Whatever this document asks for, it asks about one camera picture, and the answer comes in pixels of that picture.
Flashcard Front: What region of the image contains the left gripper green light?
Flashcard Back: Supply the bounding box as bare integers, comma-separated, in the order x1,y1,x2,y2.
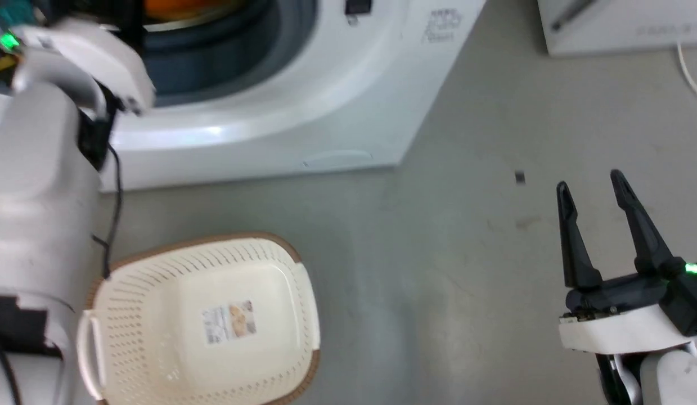
0,0,46,92

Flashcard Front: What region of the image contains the white front-load washing machine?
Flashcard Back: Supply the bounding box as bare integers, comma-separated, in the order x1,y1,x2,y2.
0,0,487,193

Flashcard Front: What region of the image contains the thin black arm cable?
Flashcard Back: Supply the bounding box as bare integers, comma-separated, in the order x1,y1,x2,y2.
91,141,124,281

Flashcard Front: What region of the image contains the white appliance with grey handle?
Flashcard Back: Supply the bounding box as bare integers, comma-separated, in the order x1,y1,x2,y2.
537,0,697,57

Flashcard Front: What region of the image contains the grey rubber door seal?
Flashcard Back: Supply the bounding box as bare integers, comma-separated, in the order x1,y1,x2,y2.
141,0,318,109

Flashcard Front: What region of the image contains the thin white cable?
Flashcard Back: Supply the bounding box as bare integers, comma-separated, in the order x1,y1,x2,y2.
677,42,697,107

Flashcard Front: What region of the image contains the cream perforated laundry basket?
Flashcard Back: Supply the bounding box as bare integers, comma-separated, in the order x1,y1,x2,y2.
77,231,321,405

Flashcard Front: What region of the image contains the printed basket label sticker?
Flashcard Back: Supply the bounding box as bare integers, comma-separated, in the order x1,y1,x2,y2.
200,300,257,345

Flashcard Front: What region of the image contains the dark white right gripper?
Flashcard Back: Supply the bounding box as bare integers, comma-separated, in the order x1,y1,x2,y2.
556,169,697,356

